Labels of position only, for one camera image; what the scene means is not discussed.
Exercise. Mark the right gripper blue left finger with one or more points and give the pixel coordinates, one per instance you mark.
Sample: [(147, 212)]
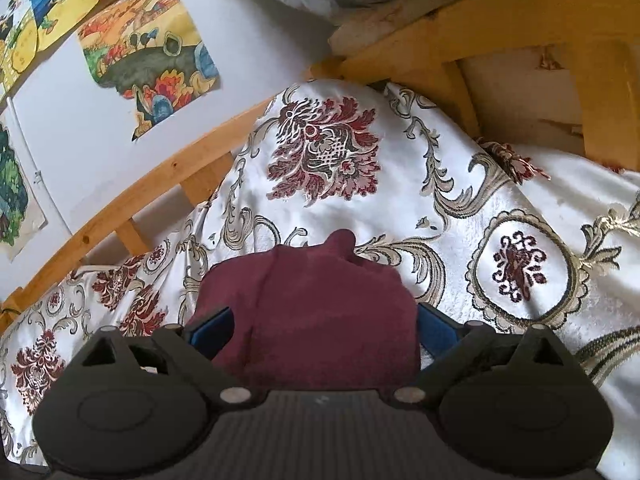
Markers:
[(190, 350)]

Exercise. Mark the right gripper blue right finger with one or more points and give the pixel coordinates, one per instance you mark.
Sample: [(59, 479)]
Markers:
[(455, 348)]

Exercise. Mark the maroon garment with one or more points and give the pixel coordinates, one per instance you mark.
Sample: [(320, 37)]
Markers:
[(312, 318)]

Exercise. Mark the floral white bedspread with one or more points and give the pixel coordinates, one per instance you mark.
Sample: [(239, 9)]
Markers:
[(508, 235)]

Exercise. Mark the blond child wall drawing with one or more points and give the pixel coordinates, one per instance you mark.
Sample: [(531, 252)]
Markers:
[(21, 215)]

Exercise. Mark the white wall conduit pipe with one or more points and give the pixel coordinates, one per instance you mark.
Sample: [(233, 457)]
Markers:
[(39, 185)]

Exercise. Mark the landscape flower wall drawing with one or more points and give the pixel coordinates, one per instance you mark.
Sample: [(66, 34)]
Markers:
[(152, 54)]

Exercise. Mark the wooden bed frame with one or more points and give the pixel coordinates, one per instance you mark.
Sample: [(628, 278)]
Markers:
[(419, 43)]

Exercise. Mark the yellow pineapple wall drawing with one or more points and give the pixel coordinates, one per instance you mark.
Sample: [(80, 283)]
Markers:
[(19, 42)]

